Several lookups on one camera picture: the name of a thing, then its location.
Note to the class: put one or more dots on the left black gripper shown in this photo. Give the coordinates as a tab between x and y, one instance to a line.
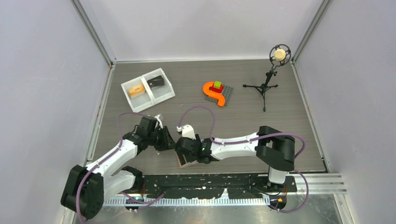
167	143

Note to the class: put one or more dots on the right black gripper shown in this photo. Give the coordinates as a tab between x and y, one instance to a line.
180	158

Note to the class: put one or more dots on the pink leather card holder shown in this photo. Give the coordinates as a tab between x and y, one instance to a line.
185	159

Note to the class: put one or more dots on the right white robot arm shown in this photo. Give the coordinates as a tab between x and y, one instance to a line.
268	144

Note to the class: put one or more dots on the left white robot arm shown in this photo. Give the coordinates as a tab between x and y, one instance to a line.
88	187

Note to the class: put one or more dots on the orange card box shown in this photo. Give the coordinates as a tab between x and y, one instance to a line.
136	91

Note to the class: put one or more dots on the black card box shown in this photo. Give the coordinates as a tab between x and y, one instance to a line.
156	82

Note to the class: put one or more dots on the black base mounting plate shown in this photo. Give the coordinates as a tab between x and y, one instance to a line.
209	186

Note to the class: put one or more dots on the orange S-shaped toy track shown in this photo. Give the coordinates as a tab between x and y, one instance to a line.
212	94

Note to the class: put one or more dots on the white two-compartment tray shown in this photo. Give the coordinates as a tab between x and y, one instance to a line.
151	97

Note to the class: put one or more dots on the red toy brick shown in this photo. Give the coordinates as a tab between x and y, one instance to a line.
216	90

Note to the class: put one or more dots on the grey toy baseplate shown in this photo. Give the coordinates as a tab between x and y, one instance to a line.
227	92

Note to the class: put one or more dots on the green toy brick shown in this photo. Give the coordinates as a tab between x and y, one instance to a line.
217	84

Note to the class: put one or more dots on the black tripod mic stand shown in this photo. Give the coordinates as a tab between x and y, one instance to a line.
263	88

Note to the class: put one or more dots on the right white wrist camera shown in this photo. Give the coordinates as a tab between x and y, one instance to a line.
186	131

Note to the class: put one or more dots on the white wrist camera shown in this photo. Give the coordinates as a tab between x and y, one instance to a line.
159	119
186	131

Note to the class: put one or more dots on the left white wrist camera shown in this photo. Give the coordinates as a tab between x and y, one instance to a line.
159	119

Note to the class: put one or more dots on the aluminium frame rail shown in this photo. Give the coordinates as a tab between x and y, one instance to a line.
311	184

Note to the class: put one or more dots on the microphone with shock mount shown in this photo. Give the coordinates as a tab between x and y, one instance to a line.
279	55

